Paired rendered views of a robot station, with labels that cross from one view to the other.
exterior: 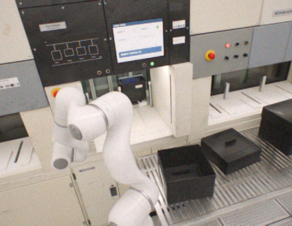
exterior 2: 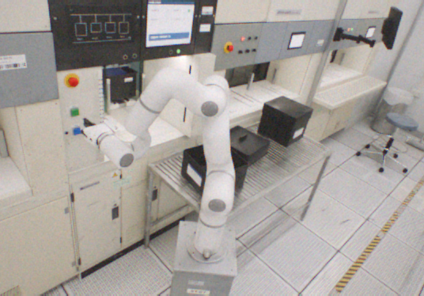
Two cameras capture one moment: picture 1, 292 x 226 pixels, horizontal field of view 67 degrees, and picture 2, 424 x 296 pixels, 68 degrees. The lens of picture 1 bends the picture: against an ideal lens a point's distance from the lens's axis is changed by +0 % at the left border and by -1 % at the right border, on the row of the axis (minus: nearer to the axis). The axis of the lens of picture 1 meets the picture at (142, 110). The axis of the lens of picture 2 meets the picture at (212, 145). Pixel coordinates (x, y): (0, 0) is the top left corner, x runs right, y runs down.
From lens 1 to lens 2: 0.73 m
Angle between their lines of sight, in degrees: 32
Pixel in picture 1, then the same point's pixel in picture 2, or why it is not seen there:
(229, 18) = (246, 11)
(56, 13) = not seen: outside the picture
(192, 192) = not seen: hidden behind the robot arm
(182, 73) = (206, 65)
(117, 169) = (222, 146)
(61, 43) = (88, 14)
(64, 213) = (50, 254)
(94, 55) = (123, 34)
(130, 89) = (118, 83)
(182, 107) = not seen: hidden behind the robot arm
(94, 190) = (92, 214)
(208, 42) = (228, 33)
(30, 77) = (43, 55)
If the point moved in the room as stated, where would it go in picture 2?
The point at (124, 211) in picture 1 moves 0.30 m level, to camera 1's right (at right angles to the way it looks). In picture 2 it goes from (224, 187) to (282, 171)
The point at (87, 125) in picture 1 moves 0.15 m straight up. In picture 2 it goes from (222, 101) to (232, 54)
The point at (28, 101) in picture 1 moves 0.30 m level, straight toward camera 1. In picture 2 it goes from (33, 90) to (87, 116)
